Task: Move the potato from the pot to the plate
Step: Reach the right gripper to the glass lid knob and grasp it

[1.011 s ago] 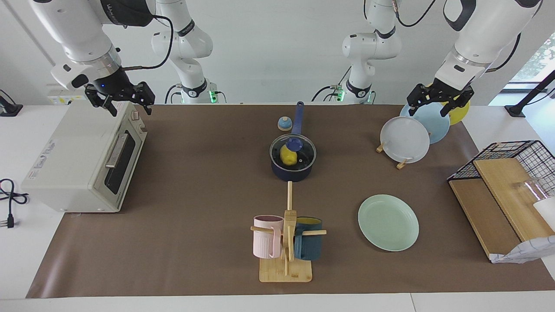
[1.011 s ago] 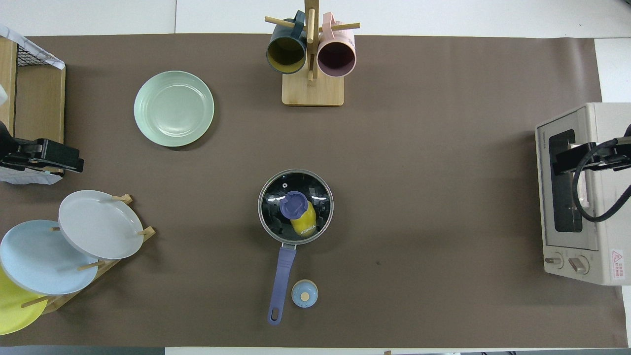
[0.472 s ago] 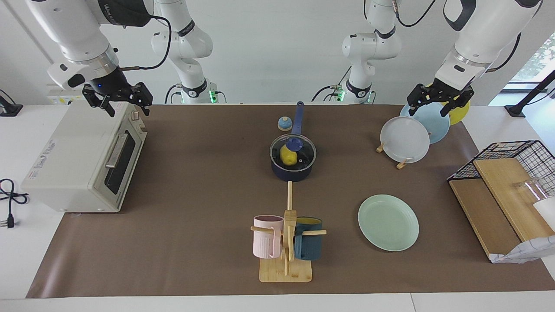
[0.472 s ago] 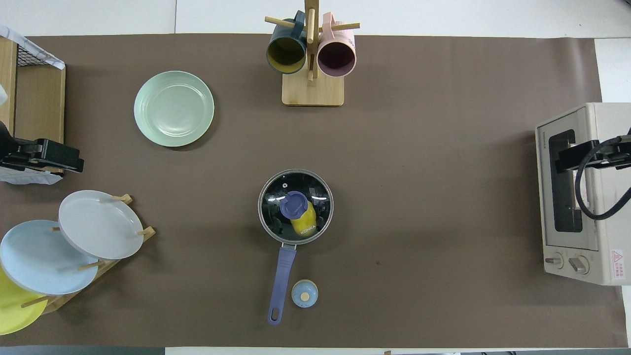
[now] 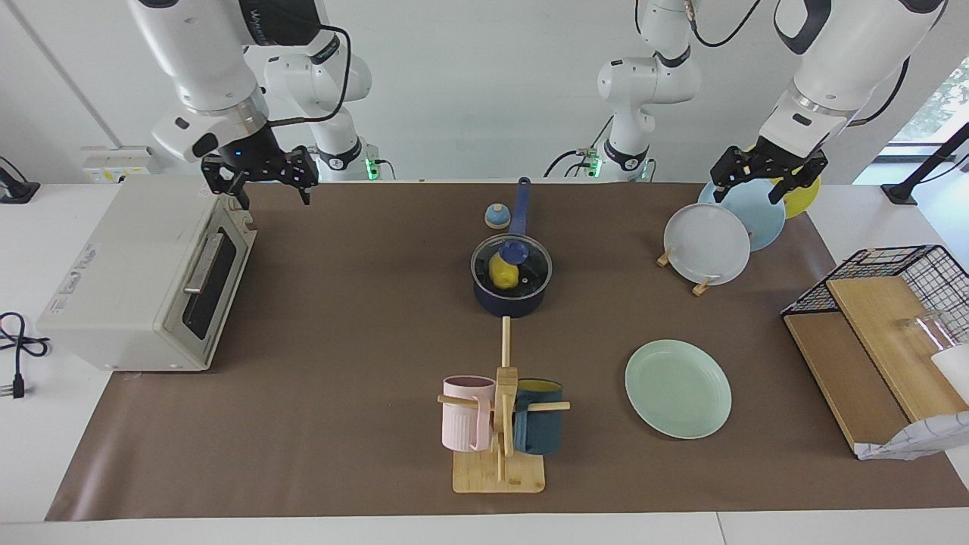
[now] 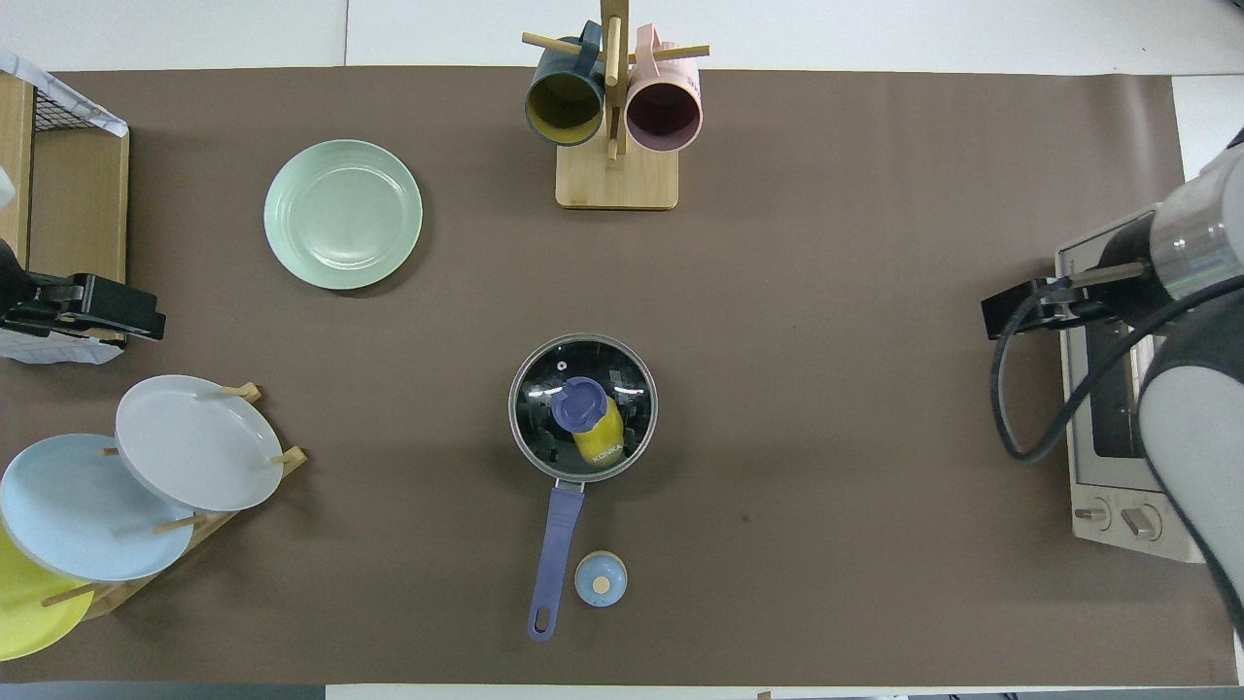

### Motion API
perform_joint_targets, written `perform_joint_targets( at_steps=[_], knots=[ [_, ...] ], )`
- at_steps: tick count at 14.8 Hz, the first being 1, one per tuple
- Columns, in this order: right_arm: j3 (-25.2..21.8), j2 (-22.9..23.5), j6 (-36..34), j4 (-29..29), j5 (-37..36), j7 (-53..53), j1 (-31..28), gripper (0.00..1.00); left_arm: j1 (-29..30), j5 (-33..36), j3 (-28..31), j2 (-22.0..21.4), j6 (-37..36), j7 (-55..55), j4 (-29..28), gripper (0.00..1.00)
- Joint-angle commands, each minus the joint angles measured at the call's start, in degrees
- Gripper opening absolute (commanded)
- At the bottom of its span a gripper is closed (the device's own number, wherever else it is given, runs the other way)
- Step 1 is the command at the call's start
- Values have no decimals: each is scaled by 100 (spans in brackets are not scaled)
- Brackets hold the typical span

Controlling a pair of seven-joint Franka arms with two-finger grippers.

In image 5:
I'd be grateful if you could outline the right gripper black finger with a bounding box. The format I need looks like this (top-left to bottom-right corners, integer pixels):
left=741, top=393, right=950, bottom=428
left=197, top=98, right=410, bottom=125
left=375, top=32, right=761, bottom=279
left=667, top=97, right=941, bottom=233
left=203, top=157, right=251, bottom=210
left=286, top=148, right=319, bottom=205

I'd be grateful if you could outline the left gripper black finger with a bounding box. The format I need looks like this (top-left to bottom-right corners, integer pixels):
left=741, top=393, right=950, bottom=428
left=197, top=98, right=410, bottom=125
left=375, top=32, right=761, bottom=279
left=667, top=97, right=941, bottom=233
left=768, top=150, right=828, bottom=205
left=710, top=146, right=750, bottom=204

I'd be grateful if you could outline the glass lid blue knob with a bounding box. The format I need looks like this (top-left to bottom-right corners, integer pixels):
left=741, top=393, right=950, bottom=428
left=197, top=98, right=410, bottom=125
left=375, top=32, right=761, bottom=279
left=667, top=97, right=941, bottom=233
left=471, top=233, right=553, bottom=297

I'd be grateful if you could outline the yellow potato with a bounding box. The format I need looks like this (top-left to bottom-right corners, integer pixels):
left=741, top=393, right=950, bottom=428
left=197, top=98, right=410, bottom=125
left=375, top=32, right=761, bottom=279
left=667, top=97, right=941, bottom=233
left=488, top=254, right=522, bottom=292

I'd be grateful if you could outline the yellow plate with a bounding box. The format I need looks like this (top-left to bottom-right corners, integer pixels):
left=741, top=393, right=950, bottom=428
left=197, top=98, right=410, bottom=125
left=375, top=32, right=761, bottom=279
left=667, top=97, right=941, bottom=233
left=746, top=144, right=821, bottom=220

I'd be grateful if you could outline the light blue plate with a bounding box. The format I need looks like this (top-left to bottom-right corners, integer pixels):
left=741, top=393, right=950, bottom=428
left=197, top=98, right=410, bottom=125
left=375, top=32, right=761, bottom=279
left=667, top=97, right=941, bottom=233
left=697, top=180, right=787, bottom=252

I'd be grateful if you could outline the grey plate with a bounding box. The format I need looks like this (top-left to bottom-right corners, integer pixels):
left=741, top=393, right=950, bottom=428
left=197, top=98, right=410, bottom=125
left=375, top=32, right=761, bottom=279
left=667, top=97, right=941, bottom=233
left=664, top=203, right=752, bottom=286

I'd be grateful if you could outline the wooden plate rack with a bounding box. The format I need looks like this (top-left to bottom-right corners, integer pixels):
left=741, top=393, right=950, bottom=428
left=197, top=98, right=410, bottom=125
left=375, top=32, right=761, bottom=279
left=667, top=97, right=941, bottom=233
left=656, top=246, right=714, bottom=297

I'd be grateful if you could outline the pale green plate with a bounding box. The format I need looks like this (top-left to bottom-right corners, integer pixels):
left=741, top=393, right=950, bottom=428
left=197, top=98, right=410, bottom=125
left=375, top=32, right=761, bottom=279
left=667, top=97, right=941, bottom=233
left=625, top=339, right=733, bottom=440

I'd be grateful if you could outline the black clamp stand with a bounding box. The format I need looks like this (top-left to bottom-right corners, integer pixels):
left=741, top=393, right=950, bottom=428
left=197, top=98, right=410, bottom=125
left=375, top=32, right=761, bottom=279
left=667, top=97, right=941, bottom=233
left=882, top=121, right=969, bottom=205

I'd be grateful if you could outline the white power strip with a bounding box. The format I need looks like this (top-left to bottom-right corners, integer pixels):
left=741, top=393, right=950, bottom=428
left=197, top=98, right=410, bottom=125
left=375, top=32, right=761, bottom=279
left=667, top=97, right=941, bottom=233
left=82, top=146, right=164, bottom=184

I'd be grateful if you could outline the beige toaster oven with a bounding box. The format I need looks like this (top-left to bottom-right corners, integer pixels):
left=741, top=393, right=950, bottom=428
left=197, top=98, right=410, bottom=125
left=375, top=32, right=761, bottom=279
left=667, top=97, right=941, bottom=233
left=36, top=176, right=258, bottom=372

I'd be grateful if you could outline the clear drinking glass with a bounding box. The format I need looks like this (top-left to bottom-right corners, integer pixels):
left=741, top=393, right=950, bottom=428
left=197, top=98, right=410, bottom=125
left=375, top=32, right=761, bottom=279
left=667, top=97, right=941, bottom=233
left=897, top=309, right=968, bottom=355

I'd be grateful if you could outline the white cup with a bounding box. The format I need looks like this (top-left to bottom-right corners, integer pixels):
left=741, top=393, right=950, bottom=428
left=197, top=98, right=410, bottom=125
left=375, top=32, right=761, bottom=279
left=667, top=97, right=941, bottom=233
left=931, top=344, right=969, bottom=383

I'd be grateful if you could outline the brown table mat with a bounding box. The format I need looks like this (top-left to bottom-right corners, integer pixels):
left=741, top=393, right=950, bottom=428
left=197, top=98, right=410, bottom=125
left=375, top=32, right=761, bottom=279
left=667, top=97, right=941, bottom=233
left=45, top=182, right=969, bottom=522

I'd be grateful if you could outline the white patterned paper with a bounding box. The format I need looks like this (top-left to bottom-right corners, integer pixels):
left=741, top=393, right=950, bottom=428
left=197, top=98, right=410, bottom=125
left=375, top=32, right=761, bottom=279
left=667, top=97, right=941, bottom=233
left=855, top=411, right=969, bottom=461

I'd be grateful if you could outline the pink ribbed mug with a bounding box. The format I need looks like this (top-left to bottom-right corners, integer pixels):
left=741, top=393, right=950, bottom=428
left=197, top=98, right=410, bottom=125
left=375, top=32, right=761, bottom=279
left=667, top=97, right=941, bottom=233
left=442, top=375, right=497, bottom=453

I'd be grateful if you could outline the dark blue mug yellow inside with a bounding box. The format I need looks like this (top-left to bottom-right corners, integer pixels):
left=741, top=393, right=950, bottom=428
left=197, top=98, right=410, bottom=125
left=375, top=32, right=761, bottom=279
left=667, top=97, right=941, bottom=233
left=513, top=378, right=564, bottom=456

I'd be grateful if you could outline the wooden mug tree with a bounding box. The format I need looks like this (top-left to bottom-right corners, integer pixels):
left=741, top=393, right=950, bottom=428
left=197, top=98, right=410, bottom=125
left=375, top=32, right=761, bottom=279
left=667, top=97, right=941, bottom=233
left=438, top=316, right=571, bottom=494

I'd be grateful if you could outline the black wire basket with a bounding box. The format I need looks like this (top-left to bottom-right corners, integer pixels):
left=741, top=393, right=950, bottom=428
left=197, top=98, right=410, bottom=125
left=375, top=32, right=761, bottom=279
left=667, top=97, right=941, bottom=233
left=781, top=244, right=969, bottom=349

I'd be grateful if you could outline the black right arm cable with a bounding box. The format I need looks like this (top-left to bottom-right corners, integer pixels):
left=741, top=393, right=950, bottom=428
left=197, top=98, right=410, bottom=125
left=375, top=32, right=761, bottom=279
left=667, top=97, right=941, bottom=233
left=265, top=25, right=353, bottom=128

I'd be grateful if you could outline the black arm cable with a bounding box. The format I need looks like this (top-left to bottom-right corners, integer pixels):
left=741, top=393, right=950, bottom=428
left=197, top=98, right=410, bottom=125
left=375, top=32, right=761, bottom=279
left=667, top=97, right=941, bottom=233
left=265, top=25, right=353, bottom=128
left=685, top=0, right=909, bottom=128

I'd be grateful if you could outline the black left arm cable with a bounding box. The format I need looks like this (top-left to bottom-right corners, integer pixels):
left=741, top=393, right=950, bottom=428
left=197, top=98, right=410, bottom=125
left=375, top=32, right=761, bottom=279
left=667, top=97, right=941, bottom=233
left=685, top=0, right=909, bottom=128

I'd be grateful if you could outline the black desk clamp mount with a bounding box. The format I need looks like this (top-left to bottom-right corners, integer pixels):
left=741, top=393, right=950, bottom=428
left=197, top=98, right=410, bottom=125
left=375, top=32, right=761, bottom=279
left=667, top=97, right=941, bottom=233
left=0, top=157, right=40, bottom=204

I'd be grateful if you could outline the dark blue pot purple handle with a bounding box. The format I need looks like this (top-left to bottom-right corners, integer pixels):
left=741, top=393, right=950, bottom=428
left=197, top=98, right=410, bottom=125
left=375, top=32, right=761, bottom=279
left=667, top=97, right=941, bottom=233
left=471, top=177, right=553, bottom=317

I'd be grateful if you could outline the black power cord with plug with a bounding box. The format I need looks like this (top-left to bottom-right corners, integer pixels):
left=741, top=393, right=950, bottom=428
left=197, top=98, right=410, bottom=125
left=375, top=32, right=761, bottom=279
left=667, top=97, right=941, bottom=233
left=0, top=312, right=50, bottom=400

